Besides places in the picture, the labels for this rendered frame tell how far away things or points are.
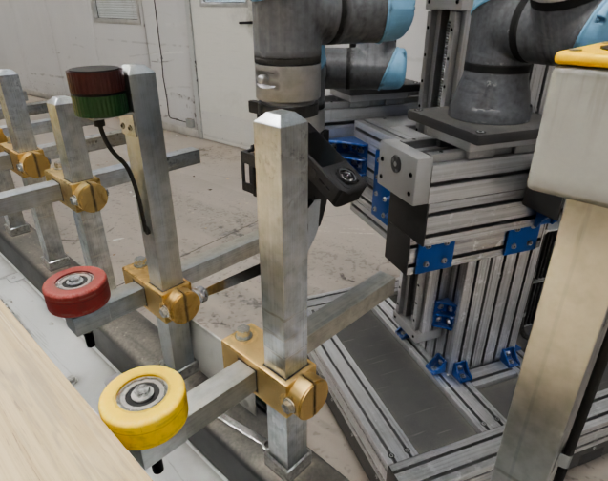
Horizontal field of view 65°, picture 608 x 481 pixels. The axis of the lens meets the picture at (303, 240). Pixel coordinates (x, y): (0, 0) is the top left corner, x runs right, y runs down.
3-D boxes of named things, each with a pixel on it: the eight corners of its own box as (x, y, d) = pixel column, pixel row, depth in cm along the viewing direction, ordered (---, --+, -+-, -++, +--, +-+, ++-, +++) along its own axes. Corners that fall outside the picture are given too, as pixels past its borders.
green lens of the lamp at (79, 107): (115, 105, 59) (111, 86, 58) (138, 112, 55) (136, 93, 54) (65, 112, 55) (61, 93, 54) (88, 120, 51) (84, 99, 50)
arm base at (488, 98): (492, 106, 101) (501, 55, 96) (548, 121, 88) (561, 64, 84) (432, 111, 96) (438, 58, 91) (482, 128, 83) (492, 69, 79)
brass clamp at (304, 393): (256, 349, 64) (254, 319, 62) (331, 402, 56) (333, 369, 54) (220, 373, 60) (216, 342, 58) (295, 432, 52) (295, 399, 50)
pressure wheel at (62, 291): (105, 321, 74) (90, 256, 68) (131, 345, 69) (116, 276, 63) (52, 345, 68) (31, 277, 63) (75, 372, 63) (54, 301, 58)
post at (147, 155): (183, 364, 80) (139, 61, 58) (196, 373, 78) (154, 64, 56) (165, 374, 78) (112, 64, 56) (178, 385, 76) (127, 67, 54)
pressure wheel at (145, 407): (129, 440, 54) (110, 362, 48) (200, 436, 54) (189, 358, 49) (109, 508, 47) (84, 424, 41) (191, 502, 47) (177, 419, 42)
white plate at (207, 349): (162, 336, 85) (154, 289, 81) (258, 413, 69) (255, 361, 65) (159, 337, 85) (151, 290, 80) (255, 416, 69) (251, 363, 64)
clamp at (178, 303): (155, 282, 79) (150, 255, 77) (202, 315, 71) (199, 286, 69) (123, 295, 76) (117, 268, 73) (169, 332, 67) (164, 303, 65)
